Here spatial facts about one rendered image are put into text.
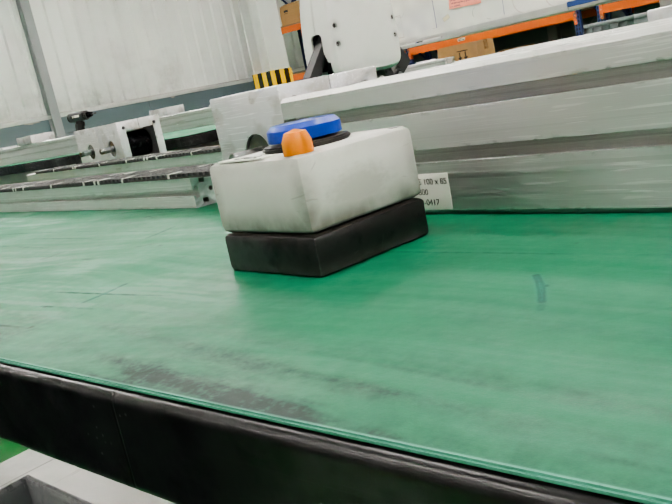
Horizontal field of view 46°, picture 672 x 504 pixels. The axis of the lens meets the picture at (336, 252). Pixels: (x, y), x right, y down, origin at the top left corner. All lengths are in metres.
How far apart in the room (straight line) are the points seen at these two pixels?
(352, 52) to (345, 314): 0.53
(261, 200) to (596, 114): 0.17
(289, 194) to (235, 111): 0.24
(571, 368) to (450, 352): 0.04
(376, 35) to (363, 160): 0.45
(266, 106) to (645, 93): 0.29
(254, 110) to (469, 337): 0.36
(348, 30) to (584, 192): 0.45
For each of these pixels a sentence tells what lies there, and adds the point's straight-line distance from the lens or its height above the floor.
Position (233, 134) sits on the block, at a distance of 0.62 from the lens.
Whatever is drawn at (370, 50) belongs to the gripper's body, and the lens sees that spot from 0.83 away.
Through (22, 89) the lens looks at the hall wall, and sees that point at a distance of 12.81.
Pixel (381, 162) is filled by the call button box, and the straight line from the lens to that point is 0.40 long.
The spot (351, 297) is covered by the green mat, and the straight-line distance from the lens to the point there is 0.34.
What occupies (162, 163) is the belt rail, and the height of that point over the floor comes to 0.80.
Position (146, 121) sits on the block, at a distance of 1.56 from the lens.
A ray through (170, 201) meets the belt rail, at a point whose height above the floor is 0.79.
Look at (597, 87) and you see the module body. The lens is 0.40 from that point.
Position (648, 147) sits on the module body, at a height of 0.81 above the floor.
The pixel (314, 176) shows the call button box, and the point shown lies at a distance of 0.37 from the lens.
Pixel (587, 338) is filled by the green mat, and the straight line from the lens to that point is 0.25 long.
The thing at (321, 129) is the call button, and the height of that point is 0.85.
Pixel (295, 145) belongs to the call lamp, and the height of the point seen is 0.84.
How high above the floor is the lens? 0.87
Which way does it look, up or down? 12 degrees down
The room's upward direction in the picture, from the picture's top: 12 degrees counter-clockwise
